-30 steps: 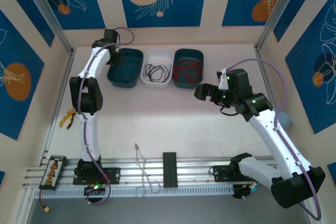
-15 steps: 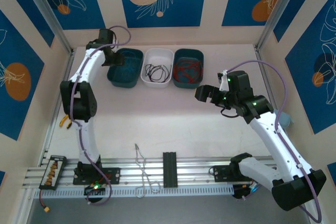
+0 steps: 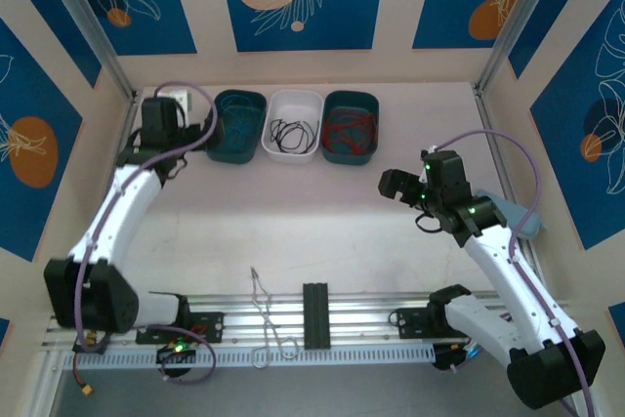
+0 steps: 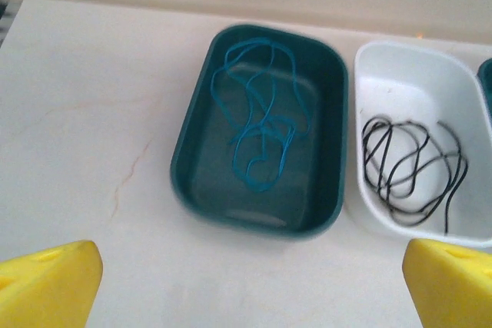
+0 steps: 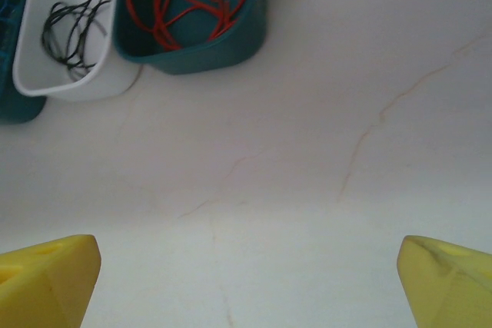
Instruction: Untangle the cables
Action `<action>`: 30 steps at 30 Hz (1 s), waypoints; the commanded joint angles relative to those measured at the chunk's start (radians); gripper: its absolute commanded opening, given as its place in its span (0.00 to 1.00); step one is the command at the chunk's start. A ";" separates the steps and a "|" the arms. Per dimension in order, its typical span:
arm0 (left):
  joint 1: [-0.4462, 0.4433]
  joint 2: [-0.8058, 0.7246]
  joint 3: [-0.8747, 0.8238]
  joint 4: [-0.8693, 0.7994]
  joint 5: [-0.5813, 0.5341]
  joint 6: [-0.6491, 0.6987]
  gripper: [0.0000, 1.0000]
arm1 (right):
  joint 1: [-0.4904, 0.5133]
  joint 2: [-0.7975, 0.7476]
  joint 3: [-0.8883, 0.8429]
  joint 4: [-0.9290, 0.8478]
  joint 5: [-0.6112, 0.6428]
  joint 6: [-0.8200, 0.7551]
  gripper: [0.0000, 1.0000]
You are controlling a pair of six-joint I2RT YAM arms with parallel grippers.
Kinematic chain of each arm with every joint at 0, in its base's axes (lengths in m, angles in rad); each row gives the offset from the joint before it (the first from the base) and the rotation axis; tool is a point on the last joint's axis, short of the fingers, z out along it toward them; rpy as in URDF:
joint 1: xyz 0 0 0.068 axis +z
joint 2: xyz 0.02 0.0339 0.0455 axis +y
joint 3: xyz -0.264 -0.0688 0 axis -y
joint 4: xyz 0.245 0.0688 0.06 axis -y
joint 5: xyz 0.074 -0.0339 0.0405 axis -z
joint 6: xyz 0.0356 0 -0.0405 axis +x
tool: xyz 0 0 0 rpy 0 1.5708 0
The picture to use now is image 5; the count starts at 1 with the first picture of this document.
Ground white plastic bin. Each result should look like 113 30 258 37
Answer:
12 0 141 102

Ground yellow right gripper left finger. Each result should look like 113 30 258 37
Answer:
0 234 101 328

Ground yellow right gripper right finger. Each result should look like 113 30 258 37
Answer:
397 234 492 328

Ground teal plastic bin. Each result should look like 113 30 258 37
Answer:
0 0 48 125
112 0 268 76

